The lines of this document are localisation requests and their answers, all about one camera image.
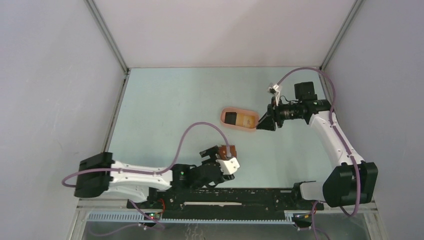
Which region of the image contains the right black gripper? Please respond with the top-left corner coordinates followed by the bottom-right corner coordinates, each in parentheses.
top-left (255, 96), bottom-right (303, 132)

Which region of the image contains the brown leather card holder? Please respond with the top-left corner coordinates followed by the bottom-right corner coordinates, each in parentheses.
top-left (217, 145), bottom-right (237, 160)

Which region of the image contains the pink oval tray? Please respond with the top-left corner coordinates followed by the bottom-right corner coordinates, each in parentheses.
top-left (220, 107), bottom-right (259, 133)

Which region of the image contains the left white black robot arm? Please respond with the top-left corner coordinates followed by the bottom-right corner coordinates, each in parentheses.
top-left (74, 146), bottom-right (240, 208)

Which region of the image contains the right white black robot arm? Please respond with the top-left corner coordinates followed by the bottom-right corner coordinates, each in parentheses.
top-left (256, 81), bottom-right (378, 209)

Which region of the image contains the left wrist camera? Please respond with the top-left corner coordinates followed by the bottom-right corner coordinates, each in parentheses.
top-left (216, 157), bottom-right (240, 175)

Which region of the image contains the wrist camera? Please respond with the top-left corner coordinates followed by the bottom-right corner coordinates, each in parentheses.
top-left (266, 83), bottom-right (282, 106)
top-left (216, 157), bottom-right (240, 175)

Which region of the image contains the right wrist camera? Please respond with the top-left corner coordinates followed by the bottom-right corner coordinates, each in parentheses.
top-left (266, 83), bottom-right (282, 106)

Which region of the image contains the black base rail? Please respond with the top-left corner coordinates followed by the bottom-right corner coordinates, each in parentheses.
top-left (136, 187), bottom-right (314, 221)

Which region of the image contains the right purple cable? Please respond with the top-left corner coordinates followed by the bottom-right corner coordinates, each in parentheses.
top-left (276, 67), bottom-right (362, 240)

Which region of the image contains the aluminium frame rail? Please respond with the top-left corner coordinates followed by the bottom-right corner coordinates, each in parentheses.
top-left (84, 0), bottom-right (130, 75)

